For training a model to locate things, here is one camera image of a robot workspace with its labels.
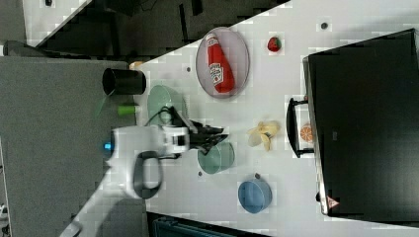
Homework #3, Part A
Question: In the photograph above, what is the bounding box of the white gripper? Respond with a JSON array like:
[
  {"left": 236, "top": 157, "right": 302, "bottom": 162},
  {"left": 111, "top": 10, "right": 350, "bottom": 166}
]
[{"left": 163, "top": 121, "right": 228, "bottom": 154}]

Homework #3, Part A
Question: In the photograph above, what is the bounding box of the yellow peeled toy banana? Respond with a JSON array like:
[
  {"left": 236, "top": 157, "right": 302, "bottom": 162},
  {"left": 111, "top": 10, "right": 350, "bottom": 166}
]
[{"left": 247, "top": 120, "right": 280, "bottom": 151}]

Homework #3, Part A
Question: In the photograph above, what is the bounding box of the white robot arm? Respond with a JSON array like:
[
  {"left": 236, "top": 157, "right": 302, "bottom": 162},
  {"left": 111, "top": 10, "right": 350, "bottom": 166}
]
[{"left": 59, "top": 122, "right": 227, "bottom": 237}]

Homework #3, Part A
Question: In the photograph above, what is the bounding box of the black toaster oven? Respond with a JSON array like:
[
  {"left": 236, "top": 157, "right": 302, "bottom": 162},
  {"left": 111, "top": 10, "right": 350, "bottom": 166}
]
[{"left": 303, "top": 29, "right": 419, "bottom": 226}]

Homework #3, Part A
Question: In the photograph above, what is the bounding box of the green cup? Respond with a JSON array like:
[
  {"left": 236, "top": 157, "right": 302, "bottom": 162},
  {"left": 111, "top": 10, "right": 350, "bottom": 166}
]
[{"left": 198, "top": 142, "right": 235, "bottom": 175}]

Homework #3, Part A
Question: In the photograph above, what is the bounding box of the light green plate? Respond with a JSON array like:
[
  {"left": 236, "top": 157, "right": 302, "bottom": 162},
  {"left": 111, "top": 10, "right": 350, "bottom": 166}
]
[{"left": 147, "top": 85, "right": 188, "bottom": 124}]

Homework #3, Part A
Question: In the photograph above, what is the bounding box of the red toy ketchup bottle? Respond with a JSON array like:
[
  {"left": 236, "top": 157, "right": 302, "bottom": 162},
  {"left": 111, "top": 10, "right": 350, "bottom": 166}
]
[{"left": 206, "top": 33, "right": 235, "bottom": 93}]

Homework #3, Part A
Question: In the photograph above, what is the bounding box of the grey round plate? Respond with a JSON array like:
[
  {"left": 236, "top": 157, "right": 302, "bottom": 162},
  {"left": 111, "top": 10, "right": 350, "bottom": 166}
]
[{"left": 196, "top": 27, "right": 250, "bottom": 99}]

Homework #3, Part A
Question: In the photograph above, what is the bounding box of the blue bowl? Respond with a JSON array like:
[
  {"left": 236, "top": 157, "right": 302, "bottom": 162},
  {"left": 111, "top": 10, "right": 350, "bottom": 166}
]
[{"left": 237, "top": 179, "right": 273, "bottom": 214}]

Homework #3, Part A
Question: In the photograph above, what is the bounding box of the green marker object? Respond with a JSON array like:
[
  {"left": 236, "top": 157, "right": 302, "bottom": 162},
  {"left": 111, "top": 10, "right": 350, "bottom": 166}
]
[{"left": 118, "top": 106, "right": 140, "bottom": 116}]

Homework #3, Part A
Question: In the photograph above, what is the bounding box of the dark blue crate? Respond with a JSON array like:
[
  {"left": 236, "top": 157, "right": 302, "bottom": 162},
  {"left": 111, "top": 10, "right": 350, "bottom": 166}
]
[{"left": 151, "top": 217, "right": 265, "bottom": 237}]

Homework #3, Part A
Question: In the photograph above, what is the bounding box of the orange toy slice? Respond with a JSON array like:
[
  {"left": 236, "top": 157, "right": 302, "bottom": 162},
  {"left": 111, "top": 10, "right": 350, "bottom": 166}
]
[{"left": 299, "top": 123, "right": 313, "bottom": 143}]

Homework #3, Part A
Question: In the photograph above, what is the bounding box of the black cylinder cup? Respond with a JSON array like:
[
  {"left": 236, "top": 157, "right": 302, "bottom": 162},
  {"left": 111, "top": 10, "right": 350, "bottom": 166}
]
[{"left": 102, "top": 68, "right": 146, "bottom": 95}]

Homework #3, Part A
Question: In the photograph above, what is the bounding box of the red toy strawberry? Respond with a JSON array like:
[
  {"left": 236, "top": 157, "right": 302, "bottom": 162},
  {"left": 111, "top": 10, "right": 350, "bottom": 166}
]
[{"left": 267, "top": 37, "right": 282, "bottom": 52}]

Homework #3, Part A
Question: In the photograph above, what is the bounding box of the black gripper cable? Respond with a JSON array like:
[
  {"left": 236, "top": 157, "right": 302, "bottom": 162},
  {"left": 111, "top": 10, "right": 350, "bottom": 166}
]
[{"left": 144, "top": 105, "right": 199, "bottom": 132}]

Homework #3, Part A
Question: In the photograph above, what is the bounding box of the black oven door handle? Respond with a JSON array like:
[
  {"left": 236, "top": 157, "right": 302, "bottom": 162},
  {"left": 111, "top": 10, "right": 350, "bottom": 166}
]
[{"left": 286, "top": 98, "right": 314, "bottom": 158}]

